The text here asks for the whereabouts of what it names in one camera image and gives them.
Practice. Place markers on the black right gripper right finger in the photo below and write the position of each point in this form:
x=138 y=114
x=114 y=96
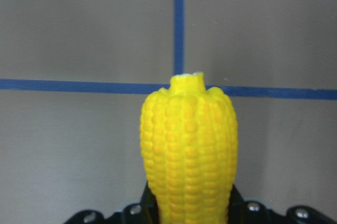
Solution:
x=245 y=212

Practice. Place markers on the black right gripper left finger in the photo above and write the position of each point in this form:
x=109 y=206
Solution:
x=143 y=212

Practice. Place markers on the yellow corn cob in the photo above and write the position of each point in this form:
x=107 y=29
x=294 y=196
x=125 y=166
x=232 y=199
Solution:
x=189 y=145

